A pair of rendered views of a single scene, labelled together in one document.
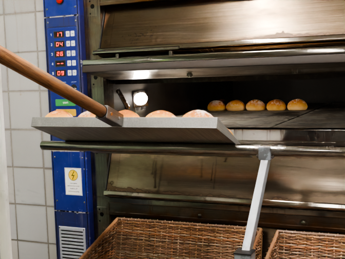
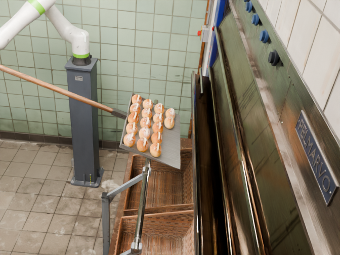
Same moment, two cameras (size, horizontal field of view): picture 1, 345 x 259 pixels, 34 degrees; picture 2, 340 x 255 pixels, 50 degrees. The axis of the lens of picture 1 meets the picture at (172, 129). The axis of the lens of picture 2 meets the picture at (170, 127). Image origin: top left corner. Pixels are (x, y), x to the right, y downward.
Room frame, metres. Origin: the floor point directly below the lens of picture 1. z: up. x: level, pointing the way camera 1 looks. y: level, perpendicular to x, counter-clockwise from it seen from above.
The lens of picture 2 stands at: (0.96, -1.59, 2.45)
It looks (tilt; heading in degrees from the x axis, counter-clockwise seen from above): 35 degrees down; 65
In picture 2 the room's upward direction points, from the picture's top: 6 degrees clockwise
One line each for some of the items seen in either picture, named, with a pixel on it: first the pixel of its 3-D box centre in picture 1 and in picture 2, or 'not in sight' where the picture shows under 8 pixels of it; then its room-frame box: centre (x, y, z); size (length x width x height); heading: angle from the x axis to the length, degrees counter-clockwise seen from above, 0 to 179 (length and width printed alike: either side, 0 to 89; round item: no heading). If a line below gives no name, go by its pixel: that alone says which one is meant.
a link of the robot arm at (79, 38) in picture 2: not in sight; (79, 42); (1.36, 1.05, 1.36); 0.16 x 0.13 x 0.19; 114
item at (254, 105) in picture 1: (255, 105); not in sight; (2.83, -0.42, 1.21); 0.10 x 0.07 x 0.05; 68
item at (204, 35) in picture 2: not in sight; (205, 33); (2.29, 0.82, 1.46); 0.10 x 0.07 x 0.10; 66
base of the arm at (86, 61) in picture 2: not in sight; (83, 55); (1.39, 1.09, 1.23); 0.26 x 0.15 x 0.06; 64
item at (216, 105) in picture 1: (216, 105); not in sight; (2.92, -0.23, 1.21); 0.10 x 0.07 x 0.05; 70
